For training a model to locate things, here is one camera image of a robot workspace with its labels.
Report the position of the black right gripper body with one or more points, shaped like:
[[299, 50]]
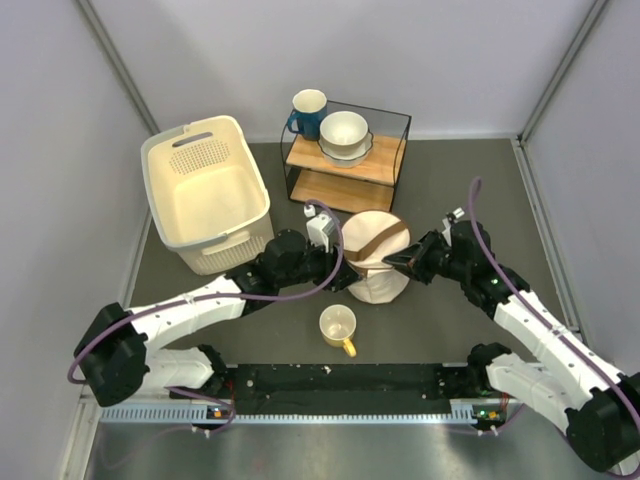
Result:
[[449, 265]]

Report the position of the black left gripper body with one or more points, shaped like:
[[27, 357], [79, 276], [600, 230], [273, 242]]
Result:
[[315, 266]]

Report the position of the cream round laundry bag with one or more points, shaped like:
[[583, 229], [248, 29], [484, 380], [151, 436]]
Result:
[[370, 236]]

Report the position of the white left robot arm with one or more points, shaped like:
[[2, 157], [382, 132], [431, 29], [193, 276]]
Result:
[[125, 350]]

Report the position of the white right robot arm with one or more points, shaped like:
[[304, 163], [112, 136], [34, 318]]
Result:
[[591, 402]]

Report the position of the cream plastic laundry basket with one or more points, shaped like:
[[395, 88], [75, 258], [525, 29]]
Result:
[[206, 194]]

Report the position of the yellow ceramic mug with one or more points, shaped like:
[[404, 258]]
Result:
[[337, 325]]

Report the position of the white scalloped plate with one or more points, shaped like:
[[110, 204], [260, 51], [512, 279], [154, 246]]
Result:
[[350, 159]]

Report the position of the white ceramic bowl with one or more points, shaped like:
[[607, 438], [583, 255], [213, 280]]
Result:
[[344, 134]]

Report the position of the blue ceramic mug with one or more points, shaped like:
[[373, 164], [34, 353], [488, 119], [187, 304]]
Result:
[[309, 110]]

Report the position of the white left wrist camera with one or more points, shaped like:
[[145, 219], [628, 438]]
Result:
[[320, 226]]

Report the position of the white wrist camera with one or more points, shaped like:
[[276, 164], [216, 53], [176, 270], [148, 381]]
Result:
[[453, 217], [320, 226]]

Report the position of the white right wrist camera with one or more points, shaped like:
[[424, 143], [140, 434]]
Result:
[[453, 217]]

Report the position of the black wire wooden shelf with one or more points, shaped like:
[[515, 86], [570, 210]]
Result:
[[350, 179]]

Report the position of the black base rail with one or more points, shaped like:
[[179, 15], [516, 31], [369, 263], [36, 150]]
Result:
[[347, 388]]

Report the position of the grey slotted cable duct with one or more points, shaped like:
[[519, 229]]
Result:
[[202, 414]]

